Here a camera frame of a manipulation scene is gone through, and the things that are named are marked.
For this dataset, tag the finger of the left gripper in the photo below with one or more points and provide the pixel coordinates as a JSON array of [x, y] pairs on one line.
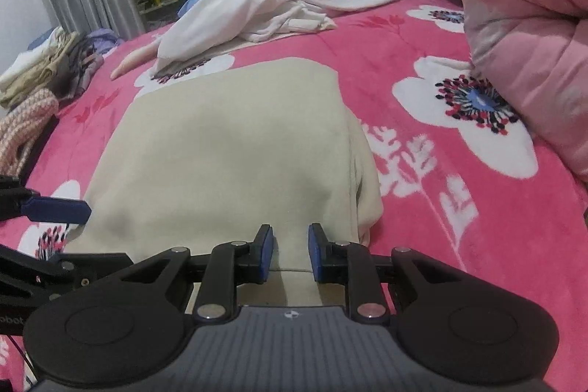
[[56, 210]]

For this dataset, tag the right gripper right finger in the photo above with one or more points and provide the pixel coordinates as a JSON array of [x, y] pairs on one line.
[[350, 265]]

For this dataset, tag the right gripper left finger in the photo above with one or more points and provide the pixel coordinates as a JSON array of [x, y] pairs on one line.
[[226, 268]]

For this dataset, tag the cream beige hoodie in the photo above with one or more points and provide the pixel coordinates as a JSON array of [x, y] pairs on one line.
[[210, 160]]

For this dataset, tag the stack of folded clothes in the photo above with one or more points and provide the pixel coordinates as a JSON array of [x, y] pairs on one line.
[[63, 62]]

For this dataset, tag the pink white knitted sweater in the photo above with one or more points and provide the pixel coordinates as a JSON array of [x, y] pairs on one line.
[[21, 128]]

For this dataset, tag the pink floral blanket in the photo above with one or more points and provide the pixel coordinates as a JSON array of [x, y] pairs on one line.
[[502, 206]]

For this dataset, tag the light pink tube pillow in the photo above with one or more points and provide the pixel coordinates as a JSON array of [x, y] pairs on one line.
[[136, 58]]

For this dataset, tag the white crumpled garment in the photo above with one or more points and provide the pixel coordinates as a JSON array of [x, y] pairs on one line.
[[209, 24]]

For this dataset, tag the blue cloth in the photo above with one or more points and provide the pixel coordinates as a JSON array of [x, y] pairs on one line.
[[186, 6]]

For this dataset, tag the pink quilted duvet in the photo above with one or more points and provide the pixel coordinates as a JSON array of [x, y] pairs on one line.
[[534, 52]]

